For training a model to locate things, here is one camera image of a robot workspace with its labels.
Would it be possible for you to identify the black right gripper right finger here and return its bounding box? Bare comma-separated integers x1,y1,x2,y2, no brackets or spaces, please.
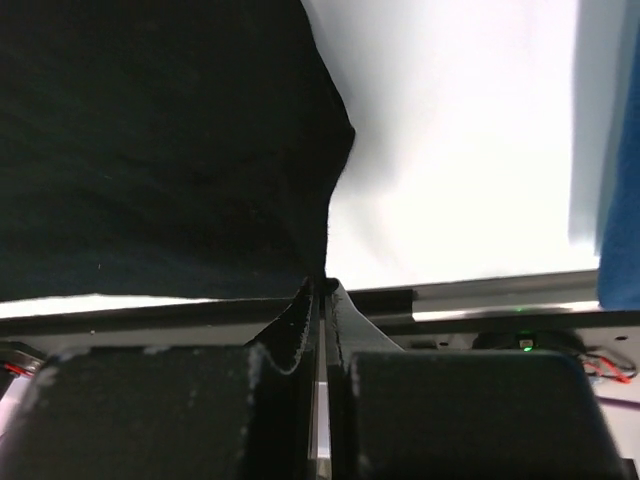
325,279,630,479

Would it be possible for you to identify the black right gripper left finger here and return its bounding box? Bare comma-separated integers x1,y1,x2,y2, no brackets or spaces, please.
1,286,318,479

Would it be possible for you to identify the black t shirt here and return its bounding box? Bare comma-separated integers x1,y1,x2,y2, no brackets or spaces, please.
1,1,355,301

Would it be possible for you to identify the folded dark blue t shirt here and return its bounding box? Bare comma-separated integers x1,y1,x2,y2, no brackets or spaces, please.
596,29,640,311

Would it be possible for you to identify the aluminium front rail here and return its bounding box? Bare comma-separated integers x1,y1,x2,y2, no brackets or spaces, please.
349,270,599,325

